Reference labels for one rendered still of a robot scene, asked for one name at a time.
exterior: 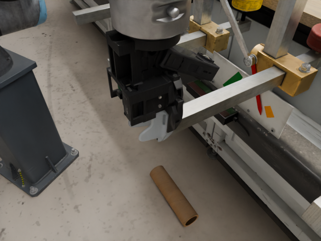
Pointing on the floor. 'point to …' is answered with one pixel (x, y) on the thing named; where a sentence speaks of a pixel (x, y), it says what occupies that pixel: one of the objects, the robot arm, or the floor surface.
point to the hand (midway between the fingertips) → (162, 133)
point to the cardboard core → (174, 196)
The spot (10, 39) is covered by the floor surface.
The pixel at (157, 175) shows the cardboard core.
